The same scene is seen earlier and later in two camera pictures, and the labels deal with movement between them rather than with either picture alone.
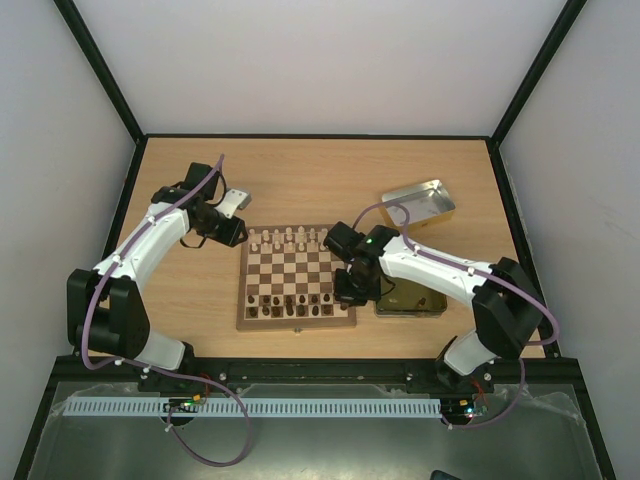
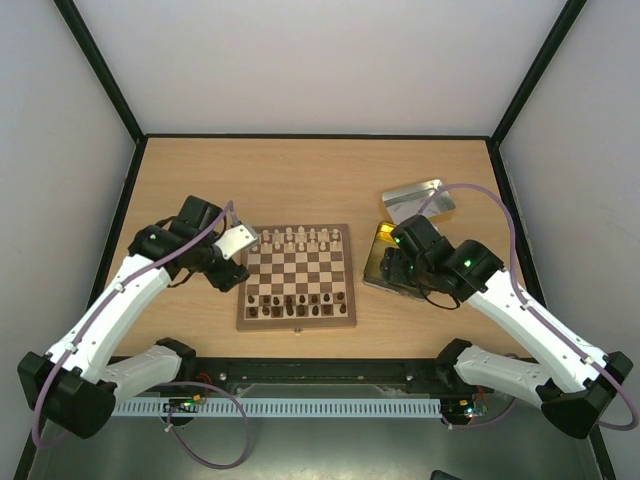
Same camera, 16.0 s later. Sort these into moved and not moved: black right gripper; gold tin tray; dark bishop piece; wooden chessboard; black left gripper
Moved: black left gripper; gold tin tray; black right gripper
Not moved: wooden chessboard; dark bishop piece
